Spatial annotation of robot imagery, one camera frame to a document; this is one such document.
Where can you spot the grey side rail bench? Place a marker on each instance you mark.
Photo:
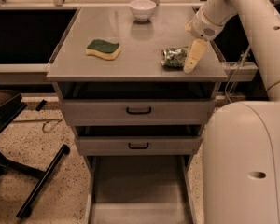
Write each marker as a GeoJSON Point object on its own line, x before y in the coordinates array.
{"type": "Point", "coordinates": [20, 74]}

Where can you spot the white ceramic bowl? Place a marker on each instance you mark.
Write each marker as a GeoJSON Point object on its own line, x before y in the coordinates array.
{"type": "Point", "coordinates": [142, 10]}

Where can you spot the bottom grey open drawer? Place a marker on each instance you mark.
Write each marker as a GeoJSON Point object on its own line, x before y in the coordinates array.
{"type": "Point", "coordinates": [139, 190]}

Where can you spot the middle grey drawer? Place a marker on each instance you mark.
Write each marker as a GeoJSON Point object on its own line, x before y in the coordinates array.
{"type": "Point", "coordinates": [137, 145]}

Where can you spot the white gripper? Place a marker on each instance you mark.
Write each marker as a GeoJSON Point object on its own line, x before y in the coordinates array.
{"type": "Point", "coordinates": [202, 26]}

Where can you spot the top grey drawer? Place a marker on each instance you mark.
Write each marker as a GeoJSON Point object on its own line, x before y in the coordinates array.
{"type": "Point", "coordinates": [85, 112]}

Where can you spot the crushed green soda can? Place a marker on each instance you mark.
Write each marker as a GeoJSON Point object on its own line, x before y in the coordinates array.
{"type": "Point", "coordinates": [174, 57]}

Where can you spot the green and yellow sponge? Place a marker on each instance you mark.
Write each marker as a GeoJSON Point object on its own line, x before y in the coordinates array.
{"type": "Point", "coordinates": [103, 49]}

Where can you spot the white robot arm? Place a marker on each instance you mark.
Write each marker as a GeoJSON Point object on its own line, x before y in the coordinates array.
{"type": "Point", "coordinates": [241, 146]}

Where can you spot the grey drawer cabinet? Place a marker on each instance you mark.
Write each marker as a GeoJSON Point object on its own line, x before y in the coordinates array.
{"type": "Point", "coordinates": [137, 72]}

